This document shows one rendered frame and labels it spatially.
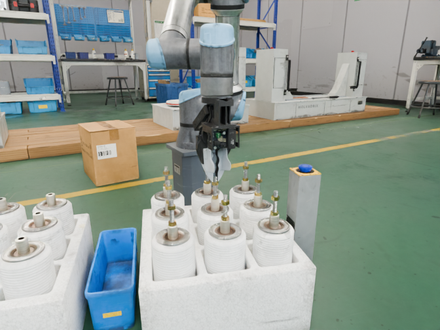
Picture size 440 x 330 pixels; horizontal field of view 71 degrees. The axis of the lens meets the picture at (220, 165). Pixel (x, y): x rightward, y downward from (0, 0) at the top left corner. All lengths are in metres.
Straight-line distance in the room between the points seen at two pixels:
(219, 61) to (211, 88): 0.06
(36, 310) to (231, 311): 0.39
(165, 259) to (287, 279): 0.27
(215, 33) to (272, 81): 2.71
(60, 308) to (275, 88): 3.01
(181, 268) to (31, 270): 0.29
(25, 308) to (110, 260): 0.42
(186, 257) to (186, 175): 0.60
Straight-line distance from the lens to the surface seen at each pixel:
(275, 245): 0.73
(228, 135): 0.71
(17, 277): 0.74
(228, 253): 0.70
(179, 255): 0.68
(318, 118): 3.72
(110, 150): 1.76
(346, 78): 4.36
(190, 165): 1.23
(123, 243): 1.07
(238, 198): 0.92
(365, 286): 1.06
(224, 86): 0.70
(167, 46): 0.82
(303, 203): 0.96
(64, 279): 0.77
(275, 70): 3.39
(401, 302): 1.04
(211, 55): 0.70
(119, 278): 1.04
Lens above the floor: 0.61
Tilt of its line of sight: 17 degrees down
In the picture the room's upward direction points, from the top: straight up
